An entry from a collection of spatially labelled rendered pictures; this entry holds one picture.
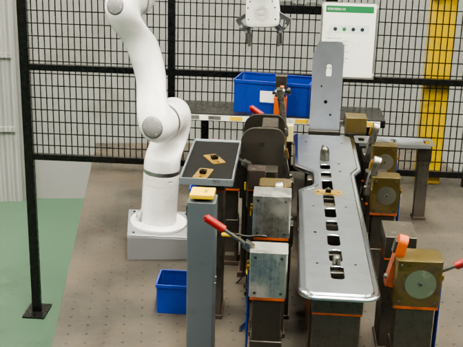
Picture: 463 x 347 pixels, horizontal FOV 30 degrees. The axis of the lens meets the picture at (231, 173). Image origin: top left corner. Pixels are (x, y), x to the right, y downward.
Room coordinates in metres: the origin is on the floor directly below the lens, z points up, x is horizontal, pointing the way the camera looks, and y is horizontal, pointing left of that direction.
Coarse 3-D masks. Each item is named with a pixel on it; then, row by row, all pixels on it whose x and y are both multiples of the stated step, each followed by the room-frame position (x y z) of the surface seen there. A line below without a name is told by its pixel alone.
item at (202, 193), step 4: (192, 188) 2.02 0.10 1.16; (196, 188) 2.02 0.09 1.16; (200, 188) 2.02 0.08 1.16; (204, 188) 2.03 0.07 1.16; (208, 188) 2.03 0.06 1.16; (212, 188) 2.03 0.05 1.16; (192, 192) 1.99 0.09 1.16; (196, 192) 1.99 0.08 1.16; (200, 192) 1.99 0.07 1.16; (204, 192) 1.99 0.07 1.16; (208, 192) 2.00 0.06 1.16; (212, 192) 2.00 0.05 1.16; (192, 196) 1.98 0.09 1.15; (196, 196) 1.98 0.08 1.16; (200, 196) 1.98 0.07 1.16; (204, 196) 1.98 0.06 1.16; (208, 196) 1.97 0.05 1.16; (212, 196) 1.97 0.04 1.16
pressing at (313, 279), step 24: (312, 144) 3.00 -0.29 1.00; (336, 144) 3.01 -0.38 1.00; (312, 168) 2.71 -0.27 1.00; (336, 168) 2.72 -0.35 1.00; (360, 168) 2.75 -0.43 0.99; (312, 192) 2.47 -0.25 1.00; (312, 216) 2.27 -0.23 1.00; (336, 216) 2.27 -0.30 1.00; (360, 216) 2.29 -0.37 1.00; (312, 240) 2.09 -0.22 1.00; (360, 240) 2.10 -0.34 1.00; (312, 264) 1.94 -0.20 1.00; (360, 264) 1.95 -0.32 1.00; (312, 288) 1.80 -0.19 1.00; (336, 288) 1.81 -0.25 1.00; (360, 288) 1.81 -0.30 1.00
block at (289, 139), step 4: (288, 124) 3.03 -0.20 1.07; (292, 124) 3.03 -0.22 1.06; (292, 128) 3.01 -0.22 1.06; (292, 132) 3.01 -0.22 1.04; (288, 136) 3.01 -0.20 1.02; (292, 136) 3.01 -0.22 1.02; (288, 140) 3.01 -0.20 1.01; (292, 140) 3.01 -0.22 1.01; (288, 144) 3.01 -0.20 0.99; (288, 148) 3.01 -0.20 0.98; (288, 152) 3.01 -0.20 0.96; (288, 160) 3.01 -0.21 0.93; (288, 164) 3.01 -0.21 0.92
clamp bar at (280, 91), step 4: (276, 88) 2.96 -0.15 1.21; (280, 88) 2.96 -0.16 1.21; (288, 88) 2.94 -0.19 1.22; (272, 92) 2.95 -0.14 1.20; (276, 92) 2.94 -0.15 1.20; (280, 92) 2.93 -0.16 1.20; (284, 92) 2.94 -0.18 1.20; (288, 92) 2.94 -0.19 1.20; (280, 96) 2.93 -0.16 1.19; (280, 100) 2.93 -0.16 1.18; (284, 100) 2.96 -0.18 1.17; (280, 104) 2.93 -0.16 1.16; (284, 104) 2.93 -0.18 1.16; (280, 108) 2.93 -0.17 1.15; (284, 108) 2.93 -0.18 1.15; (280, 112) 2.93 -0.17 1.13; (284, 112) 2.93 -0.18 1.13; (284, 116) 2.93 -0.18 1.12
